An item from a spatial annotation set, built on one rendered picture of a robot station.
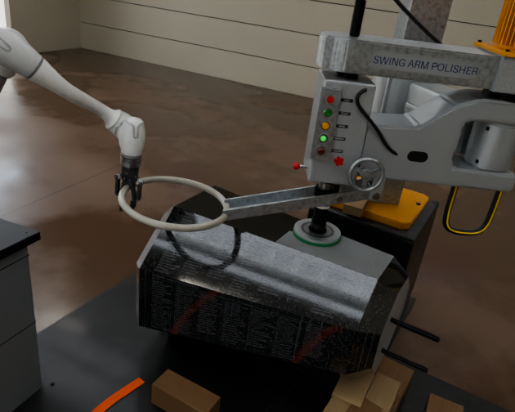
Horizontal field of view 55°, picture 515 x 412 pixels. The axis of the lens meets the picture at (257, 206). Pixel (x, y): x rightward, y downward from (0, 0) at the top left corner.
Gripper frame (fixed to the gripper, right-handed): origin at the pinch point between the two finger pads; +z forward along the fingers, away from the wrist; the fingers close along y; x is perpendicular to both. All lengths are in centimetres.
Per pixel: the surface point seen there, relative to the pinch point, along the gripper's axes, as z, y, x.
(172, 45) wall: 55, -274, 691
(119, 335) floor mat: 83, -1, 6
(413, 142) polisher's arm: -58, 113, 13
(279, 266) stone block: 3, 75, -7
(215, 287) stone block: 18, 51, -14
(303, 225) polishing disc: -7, 79, 17
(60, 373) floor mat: 84, -14, -28
